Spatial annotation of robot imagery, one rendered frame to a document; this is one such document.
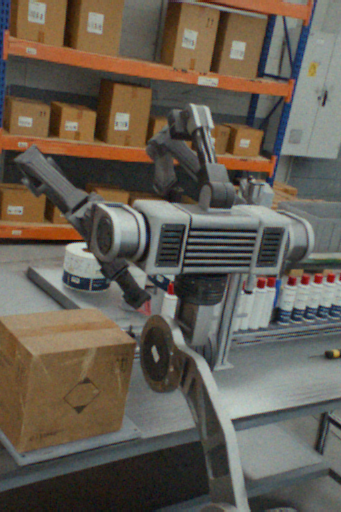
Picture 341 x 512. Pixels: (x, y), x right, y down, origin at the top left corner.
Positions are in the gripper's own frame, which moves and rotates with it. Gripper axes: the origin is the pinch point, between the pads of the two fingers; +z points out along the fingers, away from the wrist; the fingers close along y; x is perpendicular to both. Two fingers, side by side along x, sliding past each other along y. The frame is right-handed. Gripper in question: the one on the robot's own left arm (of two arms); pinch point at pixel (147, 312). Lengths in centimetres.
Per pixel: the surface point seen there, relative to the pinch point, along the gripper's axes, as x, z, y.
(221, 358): -9.5, 27.4, -13.6
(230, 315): -20.7, 15.4, -13.8
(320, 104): -359, 244, 365
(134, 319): 1.4, 13.4, 19.2
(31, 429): 51, -32, -43
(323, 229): -142, 127, 103
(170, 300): -9.3, 3.2, 0.2
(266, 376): -16.7, 38.4, -24.3
